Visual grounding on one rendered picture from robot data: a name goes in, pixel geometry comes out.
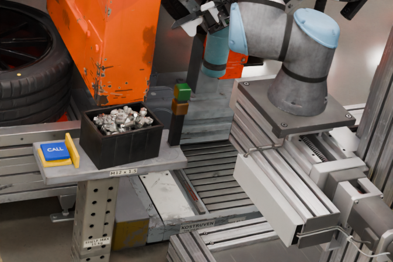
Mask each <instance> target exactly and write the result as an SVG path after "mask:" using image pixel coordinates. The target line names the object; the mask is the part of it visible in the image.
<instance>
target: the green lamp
mask: <svg viewBox="0 0 393 262"><path fill-rule="evenodd" d="M174 96H175V98H176V99H177V101H189V100H190V96H191V88H190V87H189V85H188V84H187V83H182V84H175V87H174Z"/></svg>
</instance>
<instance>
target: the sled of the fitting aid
mask: <svg viewBox="0 0 393 262"><path fill-rule="evenodd" d="M232 120H233V116H229V117H222V118H210V119H198V120H186V121H184V123H183V127H182V133H181V140H180V144H187V143H197V142H207V141H213V140H224V139H229V133H230V128H231V125H232Z"/></svg>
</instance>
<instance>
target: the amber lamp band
mask: <svg viewBox="0 0 393 262"><path fill-rule="evenodd" d="M188 106H189V103H188V102H187V103H185V104H178V103H177V101H176V100H175V98H173V101H172V105H171V110H172V111H173V112H174V114H175V115H186V114H187V112H188Z"/></svg>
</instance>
